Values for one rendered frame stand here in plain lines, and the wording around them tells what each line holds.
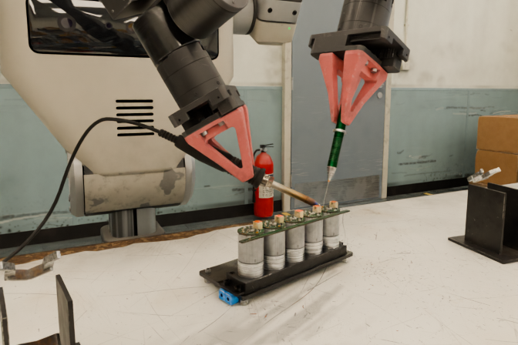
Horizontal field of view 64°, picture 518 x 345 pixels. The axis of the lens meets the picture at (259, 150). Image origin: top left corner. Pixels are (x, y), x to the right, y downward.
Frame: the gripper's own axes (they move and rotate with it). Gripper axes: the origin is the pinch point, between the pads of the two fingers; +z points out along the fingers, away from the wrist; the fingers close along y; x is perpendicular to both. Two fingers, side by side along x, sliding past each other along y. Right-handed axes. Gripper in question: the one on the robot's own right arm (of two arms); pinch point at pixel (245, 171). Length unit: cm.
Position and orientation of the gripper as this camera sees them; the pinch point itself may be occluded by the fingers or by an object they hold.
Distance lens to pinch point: 46.6
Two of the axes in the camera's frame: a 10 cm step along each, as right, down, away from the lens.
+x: -8.7, 4.8, 1.3
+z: 4.9, 8.7, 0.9
